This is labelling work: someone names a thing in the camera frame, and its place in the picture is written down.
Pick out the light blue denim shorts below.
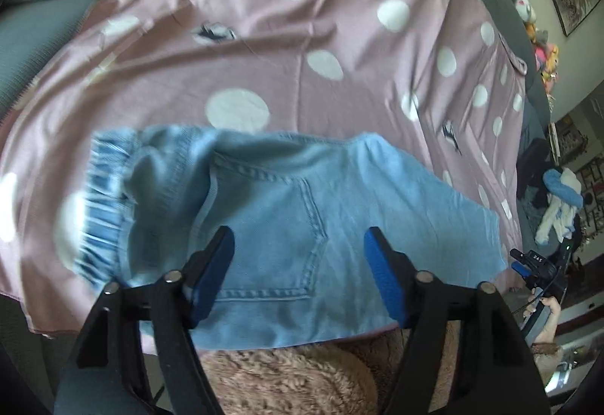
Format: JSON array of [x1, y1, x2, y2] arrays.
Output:
[[75, 124, 508, 350]]

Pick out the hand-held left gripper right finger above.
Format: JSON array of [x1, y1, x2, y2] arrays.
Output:
[[364, 226, 551, 415]]

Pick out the blue and white clothes pile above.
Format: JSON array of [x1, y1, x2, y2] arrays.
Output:
[[535, 167, 587, 247]]

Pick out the grey-green sofa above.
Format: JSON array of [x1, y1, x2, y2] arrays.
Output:
[[0, 0, 556, 152]]

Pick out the pink and yellow plush toy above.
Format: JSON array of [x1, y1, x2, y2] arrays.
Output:
[[524, 21, 563, 96]]

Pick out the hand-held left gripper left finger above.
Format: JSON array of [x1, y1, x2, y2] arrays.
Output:
[[54, 225, 236, 415]]

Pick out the person's brown fluffy clothing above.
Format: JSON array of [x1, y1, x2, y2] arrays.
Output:
[[202, 324, 417, 415]]

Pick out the pink polka dot blanket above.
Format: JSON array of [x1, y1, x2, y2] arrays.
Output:
[[0, 0, 530, 337]]

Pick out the person's right hand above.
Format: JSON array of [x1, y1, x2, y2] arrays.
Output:
[[527, 295, 563, 345]]

